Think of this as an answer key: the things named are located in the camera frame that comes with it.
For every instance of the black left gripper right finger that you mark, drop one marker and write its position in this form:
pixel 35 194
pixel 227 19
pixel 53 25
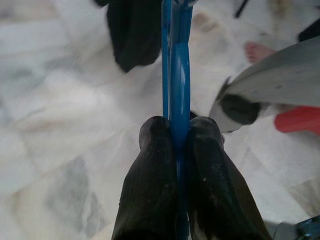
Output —
pixel 212 187

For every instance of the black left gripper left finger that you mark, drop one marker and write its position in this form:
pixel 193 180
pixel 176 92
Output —
pixel 150 187

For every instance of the blue plastic hanger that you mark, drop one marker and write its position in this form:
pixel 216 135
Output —
pixel 178 75

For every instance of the red plastic hanger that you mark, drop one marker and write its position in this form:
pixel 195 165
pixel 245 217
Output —
pixel 297 120

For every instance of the silver metal clothes rack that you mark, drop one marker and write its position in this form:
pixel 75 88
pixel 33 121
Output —
pixel 287 80

